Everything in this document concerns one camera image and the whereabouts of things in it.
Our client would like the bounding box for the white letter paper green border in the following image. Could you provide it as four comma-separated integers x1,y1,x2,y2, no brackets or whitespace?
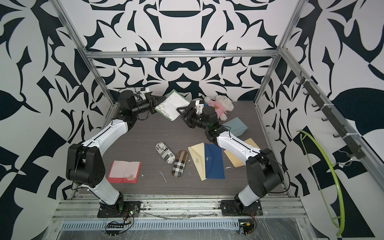
155,90,190,121

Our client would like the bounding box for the light blue envelope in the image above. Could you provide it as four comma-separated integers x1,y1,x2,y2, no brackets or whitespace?
224,117,249,137

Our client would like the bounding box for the dark blue envelope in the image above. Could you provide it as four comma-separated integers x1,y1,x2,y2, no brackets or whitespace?
204,144,225,180

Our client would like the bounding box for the tan envelope gold emblem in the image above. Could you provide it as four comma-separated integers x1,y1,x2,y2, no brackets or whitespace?
223,137,261,168

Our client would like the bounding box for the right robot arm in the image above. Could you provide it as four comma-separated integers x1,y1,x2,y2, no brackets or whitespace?
177,103,284,211

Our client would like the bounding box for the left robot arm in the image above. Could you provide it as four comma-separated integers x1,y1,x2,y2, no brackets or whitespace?
66,90,166,211

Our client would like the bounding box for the cream envelope left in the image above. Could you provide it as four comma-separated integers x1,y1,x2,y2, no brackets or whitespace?
188,143,206,181

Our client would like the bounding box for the white plush bear pink shirt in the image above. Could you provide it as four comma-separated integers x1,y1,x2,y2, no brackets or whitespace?
204,96,234,121

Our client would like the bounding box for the brown plaid glasses case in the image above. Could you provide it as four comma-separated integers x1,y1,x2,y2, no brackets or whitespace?
172,151,189,178

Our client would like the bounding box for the white black patterned glasses case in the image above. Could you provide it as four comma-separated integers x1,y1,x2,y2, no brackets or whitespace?
155,142,176,164

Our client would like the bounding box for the right black connector board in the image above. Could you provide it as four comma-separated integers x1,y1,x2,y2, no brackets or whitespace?
238,222,257,236

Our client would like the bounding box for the black connector board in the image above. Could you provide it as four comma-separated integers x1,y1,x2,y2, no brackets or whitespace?
238,222,257,236
105,221,133,236

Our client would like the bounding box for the left black connector board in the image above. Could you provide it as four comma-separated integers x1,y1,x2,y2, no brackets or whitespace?
105,221,133,236

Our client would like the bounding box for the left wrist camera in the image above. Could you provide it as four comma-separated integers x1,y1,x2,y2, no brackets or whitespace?
140,88,151,95

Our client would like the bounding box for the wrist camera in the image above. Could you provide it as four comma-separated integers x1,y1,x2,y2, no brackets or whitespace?
140,88,151,95
195,101,205,113

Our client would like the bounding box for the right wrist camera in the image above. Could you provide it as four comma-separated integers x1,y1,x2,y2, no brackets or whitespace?
195,101,205,113

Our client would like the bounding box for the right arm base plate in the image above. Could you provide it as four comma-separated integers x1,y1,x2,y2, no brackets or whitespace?
220,200,264,217

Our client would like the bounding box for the black hook rail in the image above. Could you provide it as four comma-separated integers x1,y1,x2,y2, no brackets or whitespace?
298,73,367,160

